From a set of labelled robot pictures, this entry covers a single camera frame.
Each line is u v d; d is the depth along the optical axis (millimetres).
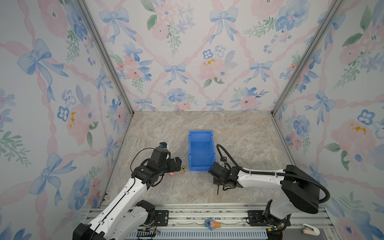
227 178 637
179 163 770
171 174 860
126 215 574
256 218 732
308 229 699
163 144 717
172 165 702
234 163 611
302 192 437
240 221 748
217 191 820
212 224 702
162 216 745
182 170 879
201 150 1005
